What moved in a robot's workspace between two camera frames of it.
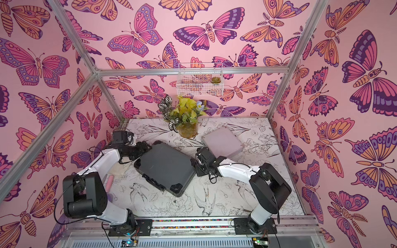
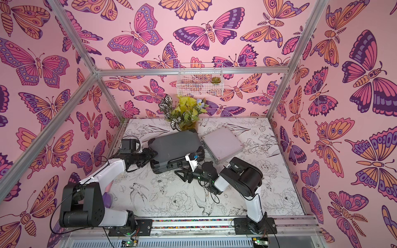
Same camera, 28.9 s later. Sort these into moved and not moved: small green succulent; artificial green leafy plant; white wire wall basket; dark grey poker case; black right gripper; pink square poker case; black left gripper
Moved: black left gripper; dark grey poker case; black right gripper
Not moved: white wire wall basket; artificial green leafy plant; small green succulent; pink square poker case
